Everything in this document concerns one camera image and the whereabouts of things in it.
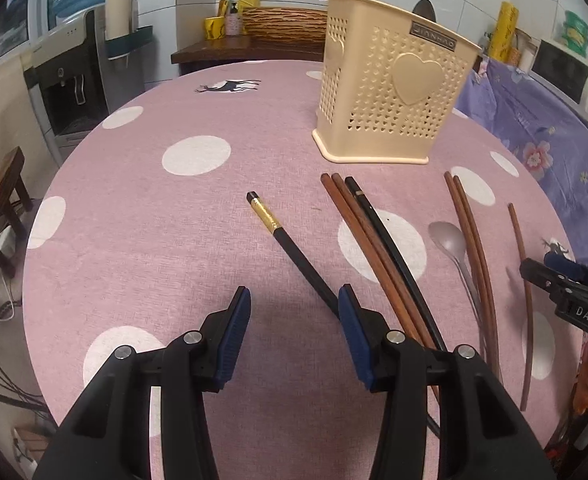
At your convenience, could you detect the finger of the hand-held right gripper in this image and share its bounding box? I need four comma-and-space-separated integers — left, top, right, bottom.
543, 251, 588, 288
519, 258, 588, 307

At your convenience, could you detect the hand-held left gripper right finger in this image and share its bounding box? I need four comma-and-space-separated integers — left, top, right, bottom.
337, 283, 557, 480

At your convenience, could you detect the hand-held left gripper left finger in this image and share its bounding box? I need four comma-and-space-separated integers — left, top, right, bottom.
34, 286, 252, 480

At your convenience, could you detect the plain black chopstick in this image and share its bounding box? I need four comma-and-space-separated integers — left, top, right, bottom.
345, 176, 448, 438

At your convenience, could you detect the grey metal spoon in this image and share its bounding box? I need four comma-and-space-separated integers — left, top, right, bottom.
427, 221, 486, 356

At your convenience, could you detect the black chopstick with gold band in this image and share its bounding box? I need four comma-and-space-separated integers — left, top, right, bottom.
246, 191, 341, 318

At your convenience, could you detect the beige perforated utensil holder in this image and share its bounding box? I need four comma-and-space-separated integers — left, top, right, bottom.
312, 0, 482, 166

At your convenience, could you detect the orange brown object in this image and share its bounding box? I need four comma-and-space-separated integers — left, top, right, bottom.
571, 355, 588, 416

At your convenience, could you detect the purple floral cloth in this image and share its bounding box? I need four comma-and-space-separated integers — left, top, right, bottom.
455, 55, 588, 281

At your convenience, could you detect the pink polka dot tablecloth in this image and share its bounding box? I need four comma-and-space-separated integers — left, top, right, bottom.
23, 59, 577, 480

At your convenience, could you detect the white microwave oven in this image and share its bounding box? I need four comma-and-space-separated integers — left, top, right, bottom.
531, 40, 588, 121

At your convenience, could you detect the brown cardboard box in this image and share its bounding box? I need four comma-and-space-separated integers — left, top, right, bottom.
13, 427, 50, 466

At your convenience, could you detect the stack of green containers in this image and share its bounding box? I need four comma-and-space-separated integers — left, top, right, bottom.
561, 10, 588, 56

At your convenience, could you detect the yellow roll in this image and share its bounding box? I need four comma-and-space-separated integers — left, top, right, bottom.
489, 1, 519, 63

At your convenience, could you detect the dark wooden stool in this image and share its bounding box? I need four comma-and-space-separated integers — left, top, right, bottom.
0, 146, 32, 276

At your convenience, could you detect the dark wooden side table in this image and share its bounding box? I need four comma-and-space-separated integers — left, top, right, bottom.
170, 35, 325, 66

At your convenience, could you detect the water dispenser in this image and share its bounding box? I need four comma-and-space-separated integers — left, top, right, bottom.
23, 7, 125, 148

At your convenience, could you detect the pink patterned pump bottle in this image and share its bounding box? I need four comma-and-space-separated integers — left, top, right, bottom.
225, 2, 242, 36

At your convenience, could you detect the brown wicker basket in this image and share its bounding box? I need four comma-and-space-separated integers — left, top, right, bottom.
241, 6, 331, 41

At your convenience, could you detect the beige board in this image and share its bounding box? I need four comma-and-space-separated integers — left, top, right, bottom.
105, 0, 139, 41

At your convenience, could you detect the black cable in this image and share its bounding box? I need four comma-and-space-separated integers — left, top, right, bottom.
0, 330, 50, 411

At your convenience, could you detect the teal wall holder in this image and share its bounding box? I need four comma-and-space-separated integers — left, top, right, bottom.
105, 25, 155, 61

